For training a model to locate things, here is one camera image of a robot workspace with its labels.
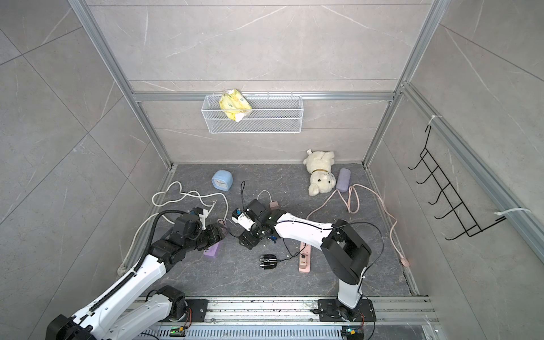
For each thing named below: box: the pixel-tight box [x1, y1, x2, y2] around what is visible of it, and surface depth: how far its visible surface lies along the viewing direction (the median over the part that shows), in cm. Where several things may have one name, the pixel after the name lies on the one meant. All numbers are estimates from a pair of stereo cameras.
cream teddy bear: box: [302, 148, 337, 197], surface depth 109 cm
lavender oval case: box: [335, 167, 351, 193], surface depth 112 cm
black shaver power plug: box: [259, 253, 277, 270], surface depth 84 cm
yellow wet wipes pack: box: [218, 88, 253, 123], surface depth 88 cm
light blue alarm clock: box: [211, 170, 234, 192], surface depth 106 cm
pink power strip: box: [298, 241, 312, 274], surface depth 83 cm
